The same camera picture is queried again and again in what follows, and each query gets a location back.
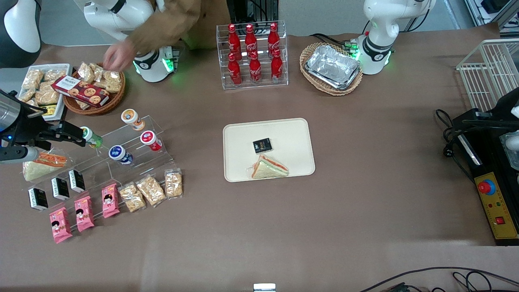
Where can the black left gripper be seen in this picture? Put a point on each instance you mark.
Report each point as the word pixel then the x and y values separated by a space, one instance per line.
pixel 504 106

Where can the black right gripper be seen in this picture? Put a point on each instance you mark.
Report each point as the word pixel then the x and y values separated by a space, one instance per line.
pixel 29 125

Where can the green gum bottle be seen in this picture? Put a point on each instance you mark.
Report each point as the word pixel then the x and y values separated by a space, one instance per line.
pixel 94 140

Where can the brown sleeved forearm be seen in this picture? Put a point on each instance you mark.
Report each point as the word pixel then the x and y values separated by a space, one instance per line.
pixel 162 28

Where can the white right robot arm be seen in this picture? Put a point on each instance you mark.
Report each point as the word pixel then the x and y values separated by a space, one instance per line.
pixel 154 69

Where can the blue gum bottle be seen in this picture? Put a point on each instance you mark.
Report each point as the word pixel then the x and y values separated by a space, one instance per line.
pixel 119 154

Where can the orange gum bottle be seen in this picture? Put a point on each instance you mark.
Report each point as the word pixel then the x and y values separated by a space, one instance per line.
pixel 131 119

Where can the white rectangular tray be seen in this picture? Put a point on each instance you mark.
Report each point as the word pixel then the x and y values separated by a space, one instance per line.
pixel 65 69

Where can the red gum bottle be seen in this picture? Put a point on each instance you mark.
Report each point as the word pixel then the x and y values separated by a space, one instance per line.
pixel 151 140

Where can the aluminium foil tray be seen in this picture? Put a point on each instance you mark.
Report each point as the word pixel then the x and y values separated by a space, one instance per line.
pixel 332 65
pixel 342 87

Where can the beige plastic tray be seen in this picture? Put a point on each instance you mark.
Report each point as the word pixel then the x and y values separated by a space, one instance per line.
pixel 292 142

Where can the person's bare hand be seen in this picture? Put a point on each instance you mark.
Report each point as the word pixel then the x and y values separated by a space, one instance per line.
pixel 119 56

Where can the yellow snack packet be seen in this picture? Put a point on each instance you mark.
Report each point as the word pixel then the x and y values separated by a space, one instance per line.
pixel 49 110

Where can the clear cracker snack bag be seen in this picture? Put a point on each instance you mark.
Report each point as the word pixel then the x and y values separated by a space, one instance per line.
pixel 26 94
pixel 114 86
pixel 86 72
pixel 46 96
pixel 54 74
pixel 31 103
pixel 97 73
pixel 83 104
pixel 32 79
pixel 112 76

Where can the red cookie box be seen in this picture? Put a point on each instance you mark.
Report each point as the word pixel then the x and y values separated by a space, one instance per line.
pixel 83 91

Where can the wrapped triangle sandwich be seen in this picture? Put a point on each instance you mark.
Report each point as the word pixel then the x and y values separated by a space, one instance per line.
pixel 269 168
pixel 40 170

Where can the black and white box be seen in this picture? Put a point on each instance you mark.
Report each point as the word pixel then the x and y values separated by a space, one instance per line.
pixel 76 181
pixel 38 199
pixel 60 188

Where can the dark brown wicker basket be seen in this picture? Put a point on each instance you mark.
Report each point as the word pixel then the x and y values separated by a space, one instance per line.
pixel 115 99

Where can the clear acrylic tiered stand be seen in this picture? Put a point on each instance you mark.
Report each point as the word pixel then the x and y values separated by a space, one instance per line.
pixel 134 170

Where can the pink snack pack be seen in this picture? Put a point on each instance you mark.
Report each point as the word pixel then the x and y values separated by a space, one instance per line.
pixel 60 225
pixel 110 200
pixel 84 213

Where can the clear peanut brittle bag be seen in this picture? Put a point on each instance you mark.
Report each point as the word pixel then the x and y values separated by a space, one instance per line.
pixel 173 183
pixel 132 197
pixel 151 190

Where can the black yellow control box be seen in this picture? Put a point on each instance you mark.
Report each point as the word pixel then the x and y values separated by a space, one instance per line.
pixel 496 211

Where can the clear acrylic bottle rack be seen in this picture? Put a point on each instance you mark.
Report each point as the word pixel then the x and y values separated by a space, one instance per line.
pixel 221 56

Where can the red cola bottle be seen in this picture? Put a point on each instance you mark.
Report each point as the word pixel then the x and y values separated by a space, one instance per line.
pixel 234 72
pixel 277 67
pixel 233 38
pixel 250 38
pixel 254 69
pixel 273 36

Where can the small black snack packet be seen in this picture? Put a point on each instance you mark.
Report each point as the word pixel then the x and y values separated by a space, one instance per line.
pixel 262 145

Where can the light tan wicker basket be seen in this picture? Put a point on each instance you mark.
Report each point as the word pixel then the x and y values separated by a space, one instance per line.
pixel 310 54

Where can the black equipment rack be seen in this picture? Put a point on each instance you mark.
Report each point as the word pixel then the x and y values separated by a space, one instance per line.
pixel 251 10

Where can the small white device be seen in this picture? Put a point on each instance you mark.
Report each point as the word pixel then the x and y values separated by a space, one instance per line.
pixel 264 288

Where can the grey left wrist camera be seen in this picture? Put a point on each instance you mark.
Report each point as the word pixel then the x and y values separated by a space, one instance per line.
pixel 511 152

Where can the metal shelf frame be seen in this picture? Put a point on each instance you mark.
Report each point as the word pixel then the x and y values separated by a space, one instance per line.
pixel 490 8

